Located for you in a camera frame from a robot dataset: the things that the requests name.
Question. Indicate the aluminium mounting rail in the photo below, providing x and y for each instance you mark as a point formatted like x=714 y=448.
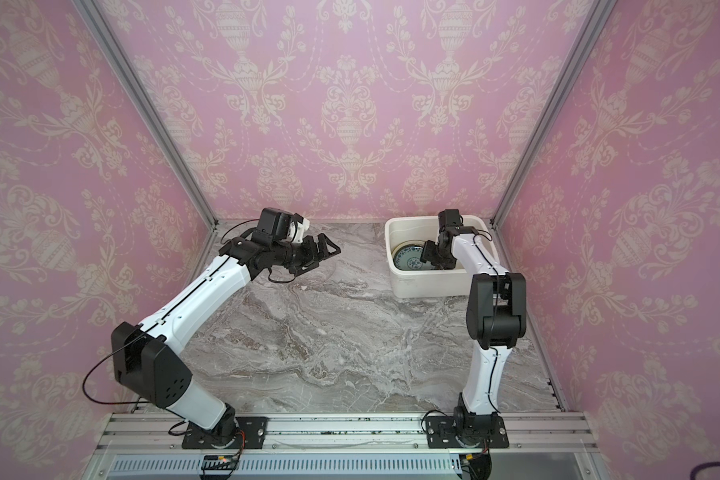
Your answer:
x=546 y=432

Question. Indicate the white plastic bin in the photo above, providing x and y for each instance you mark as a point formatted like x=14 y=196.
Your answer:
x=432 y=282

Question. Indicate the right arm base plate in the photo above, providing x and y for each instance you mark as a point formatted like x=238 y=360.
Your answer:
x=445 y=432

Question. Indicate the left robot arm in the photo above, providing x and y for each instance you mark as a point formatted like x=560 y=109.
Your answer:
x=146 y=356

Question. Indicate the aluminium corner post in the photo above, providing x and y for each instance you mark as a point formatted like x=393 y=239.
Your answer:
x=124 y=69
x=592 y=27

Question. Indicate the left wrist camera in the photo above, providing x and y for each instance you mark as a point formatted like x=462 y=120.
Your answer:
x=298 y=229

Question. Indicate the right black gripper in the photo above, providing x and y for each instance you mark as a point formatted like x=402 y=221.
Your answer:
x=432 y=253

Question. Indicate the right aluminium corner post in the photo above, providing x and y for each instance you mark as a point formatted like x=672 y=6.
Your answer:
x=592 y=27

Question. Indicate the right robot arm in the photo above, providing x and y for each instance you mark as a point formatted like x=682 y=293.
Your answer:
x=496 y=318

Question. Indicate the left aluminium corner post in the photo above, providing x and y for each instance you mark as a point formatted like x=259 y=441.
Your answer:
x=124 y=69

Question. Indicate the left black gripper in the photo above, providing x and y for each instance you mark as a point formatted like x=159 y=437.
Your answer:
x=312 y=258

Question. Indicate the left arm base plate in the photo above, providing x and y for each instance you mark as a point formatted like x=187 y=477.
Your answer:
x=247 y=433

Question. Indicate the cream plate with grass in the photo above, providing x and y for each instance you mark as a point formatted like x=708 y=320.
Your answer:
x=406 y=244

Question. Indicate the small blue patterned plate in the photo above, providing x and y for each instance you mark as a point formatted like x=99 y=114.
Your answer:
x=409 y=260

